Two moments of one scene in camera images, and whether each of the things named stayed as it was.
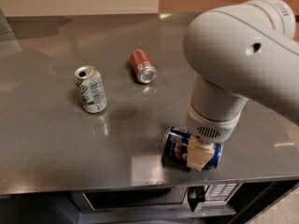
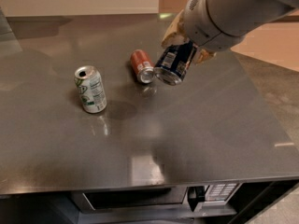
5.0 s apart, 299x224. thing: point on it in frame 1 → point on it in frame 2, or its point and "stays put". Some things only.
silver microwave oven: (195, 200) stays put
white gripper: (209, 128) → (203, 24)
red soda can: (143, 66) stays put
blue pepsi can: (175, 149) → (175, 63)
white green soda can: (89, 81) stays put
